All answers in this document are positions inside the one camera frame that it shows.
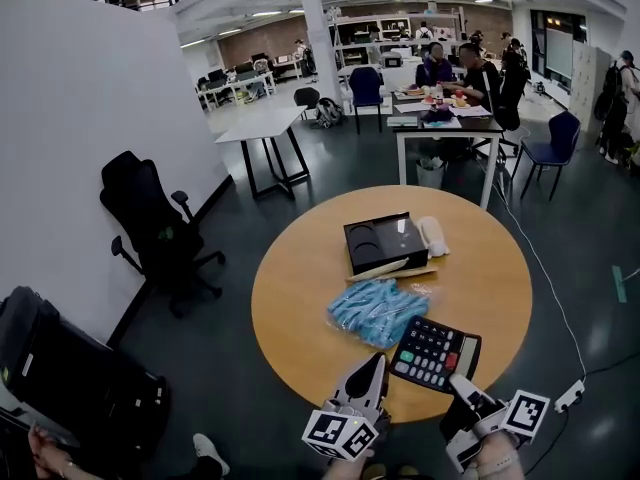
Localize black suitcase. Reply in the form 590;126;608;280
0;285;171;462

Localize blue chair with black legs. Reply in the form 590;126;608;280
510;110;582;203
348;66;385;135

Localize white desks with monitors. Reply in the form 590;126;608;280
195;52;277;113

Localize waste bin with white bag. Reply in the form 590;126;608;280
415;156;447;190

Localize black desktop calculator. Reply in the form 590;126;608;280
388;315;483;395

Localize grey backpack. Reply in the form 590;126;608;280
312;96;347;130

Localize black organiser box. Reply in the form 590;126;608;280
342;211;430;276

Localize person's white shoe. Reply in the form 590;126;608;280
192;432;231;477

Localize black office chair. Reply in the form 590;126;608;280
99;150;227;319

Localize small black chair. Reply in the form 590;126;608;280
293;86;321;120

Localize white shelving unit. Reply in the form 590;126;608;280
327;7;469;69

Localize white folded cloth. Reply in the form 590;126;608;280
415;215;451;259

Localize clear bag of blue packets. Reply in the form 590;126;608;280
326;277;431;350

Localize white locker cabinet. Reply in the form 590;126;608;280
568;40;614;137

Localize white projection board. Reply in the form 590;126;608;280
543;26;574;81

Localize cream folded fan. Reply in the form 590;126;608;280
345;257;410;284

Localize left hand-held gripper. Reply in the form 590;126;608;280
301;351;392;464

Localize white power cable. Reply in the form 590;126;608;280
492;167;589;384

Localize person's left forearm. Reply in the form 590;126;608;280
322;459;377;480

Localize white wrist band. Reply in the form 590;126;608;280
477;451;517;479

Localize white power strip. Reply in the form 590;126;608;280
553;378;587;413

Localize black swivel chair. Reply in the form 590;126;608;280
472;102;524;162

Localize person's right forearm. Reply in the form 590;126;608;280
472;437;527;480

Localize flat wooden strip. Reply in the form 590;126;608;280
388;265;438;280

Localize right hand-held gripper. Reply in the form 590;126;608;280
439;373;552;475

